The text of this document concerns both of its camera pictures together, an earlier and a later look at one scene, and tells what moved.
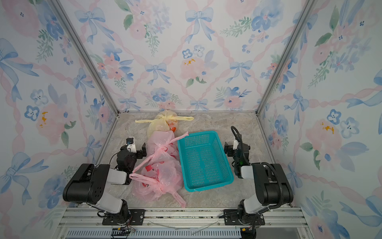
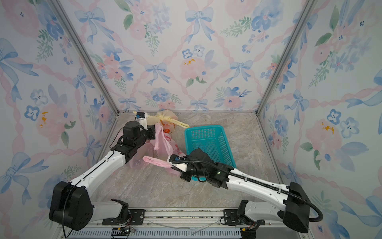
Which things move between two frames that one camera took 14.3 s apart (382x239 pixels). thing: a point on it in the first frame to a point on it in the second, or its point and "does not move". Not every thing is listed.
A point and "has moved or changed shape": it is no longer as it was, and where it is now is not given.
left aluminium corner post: (79, 41) does not move
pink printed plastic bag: (154, 179) has moved or changed shape
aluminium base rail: (87, 223) does not move
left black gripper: (139, 153) to (151, 130)
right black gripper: (230, 148) to (186, 176)
